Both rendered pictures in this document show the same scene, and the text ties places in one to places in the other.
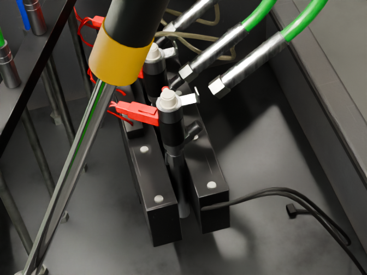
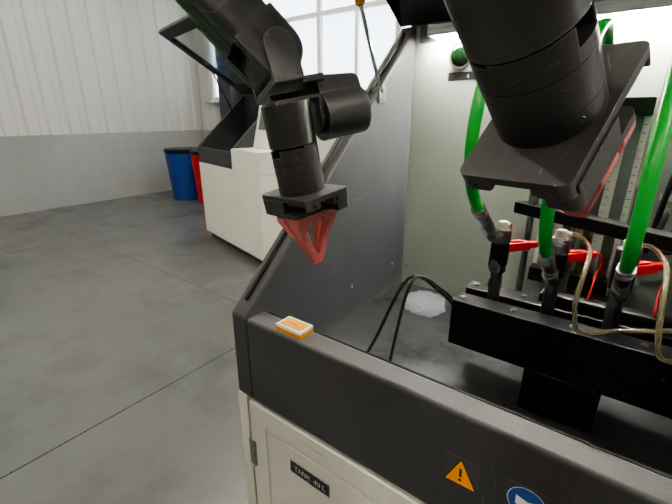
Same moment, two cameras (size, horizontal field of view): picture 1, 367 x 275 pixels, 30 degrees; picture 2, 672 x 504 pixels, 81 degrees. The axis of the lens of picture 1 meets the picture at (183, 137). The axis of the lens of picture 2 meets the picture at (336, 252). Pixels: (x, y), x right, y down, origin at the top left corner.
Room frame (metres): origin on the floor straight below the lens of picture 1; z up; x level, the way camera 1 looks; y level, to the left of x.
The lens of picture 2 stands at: (0.77, -0.58, 1.26)
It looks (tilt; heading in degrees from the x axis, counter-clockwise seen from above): 19 degrees down; 137
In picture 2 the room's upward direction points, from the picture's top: straight up
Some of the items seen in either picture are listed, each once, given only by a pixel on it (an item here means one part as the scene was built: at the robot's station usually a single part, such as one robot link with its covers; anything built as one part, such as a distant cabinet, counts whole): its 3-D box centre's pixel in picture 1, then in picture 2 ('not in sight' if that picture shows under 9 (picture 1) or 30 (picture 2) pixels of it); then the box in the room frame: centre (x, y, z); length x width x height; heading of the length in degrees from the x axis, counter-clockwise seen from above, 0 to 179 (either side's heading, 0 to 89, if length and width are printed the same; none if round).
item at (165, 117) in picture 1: (185, 160); (491, 293); (0.51, 0.00, 0.99); 0.05 x 0.03 x 0.21; 100
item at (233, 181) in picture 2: not in sight; (253, 144); (-2.61, 1.48, 1.00); 1.30 x 1.09 x 1.99; 176
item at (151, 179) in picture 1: (160, 136); (567, 361); (0.63, 0.03, 0.91); 0.34 x 0.10 x 0.15; 10
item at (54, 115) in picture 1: (44, 77); not in sight; (0.75, 0.20, 0.93); 0.02 x 0.02 x 0.19; 10
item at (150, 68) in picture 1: (169, 113); (546, 307); (0.59, 0.01, 0.99); 0.05 x 0.03 x 0.21; 100
